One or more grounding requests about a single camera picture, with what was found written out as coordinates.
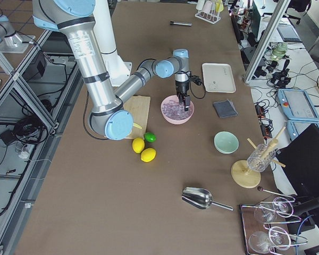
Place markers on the green lime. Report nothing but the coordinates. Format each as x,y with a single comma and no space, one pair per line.
150,137

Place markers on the black monitor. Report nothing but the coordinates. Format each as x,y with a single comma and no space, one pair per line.
301,158

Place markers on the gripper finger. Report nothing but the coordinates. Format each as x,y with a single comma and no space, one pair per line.
180,98
186,102

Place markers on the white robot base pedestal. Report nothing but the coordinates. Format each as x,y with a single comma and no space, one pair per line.
118,69

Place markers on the wooden cup tree stand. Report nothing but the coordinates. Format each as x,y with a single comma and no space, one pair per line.
243,175

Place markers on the wine glass holder tray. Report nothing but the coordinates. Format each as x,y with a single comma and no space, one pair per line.
265,226

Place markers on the green bowl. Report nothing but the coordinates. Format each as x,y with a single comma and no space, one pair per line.
226,142

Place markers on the pink cup on rack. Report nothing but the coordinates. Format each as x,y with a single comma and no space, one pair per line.
207,7

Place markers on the yellow lemon near board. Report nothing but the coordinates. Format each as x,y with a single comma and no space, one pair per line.
138,145

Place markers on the blue teach pendant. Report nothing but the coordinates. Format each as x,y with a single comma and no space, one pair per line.
296,127
297,105

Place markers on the pink bowl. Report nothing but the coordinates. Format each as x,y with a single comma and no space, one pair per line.
181,121

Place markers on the yellow lemon far left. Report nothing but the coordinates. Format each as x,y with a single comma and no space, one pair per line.
148,155

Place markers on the steel muddler black tip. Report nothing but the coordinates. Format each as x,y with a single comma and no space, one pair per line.
176,23

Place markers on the aluminium frame post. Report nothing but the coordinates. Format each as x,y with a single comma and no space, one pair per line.
278,13

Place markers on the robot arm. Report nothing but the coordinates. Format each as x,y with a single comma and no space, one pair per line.
86,24
10,40

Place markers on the bamboo cutting board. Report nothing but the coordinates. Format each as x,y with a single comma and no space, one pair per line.
138,106

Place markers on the cream rectangular tray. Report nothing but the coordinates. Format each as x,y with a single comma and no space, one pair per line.
218,78

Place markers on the white cup on rack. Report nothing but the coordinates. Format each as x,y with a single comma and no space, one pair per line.
200,5

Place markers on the steel ice scoop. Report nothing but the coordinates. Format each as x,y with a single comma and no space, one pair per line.
201,198

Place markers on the yellow plastic knife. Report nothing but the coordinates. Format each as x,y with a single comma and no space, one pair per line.
137,125

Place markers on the clear fake ice cubes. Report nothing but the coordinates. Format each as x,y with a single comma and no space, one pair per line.
175,111

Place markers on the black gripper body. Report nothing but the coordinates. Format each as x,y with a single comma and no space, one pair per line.
181,87

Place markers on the grey folded cloth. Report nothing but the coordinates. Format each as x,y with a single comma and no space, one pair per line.
225,108

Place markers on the yellow cup on rack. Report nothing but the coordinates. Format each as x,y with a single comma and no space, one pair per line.
219,6

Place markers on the textured glass tumbler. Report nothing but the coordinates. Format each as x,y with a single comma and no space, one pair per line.
260,159

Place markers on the white wire cup rack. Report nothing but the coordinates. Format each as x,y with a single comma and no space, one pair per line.
213,17

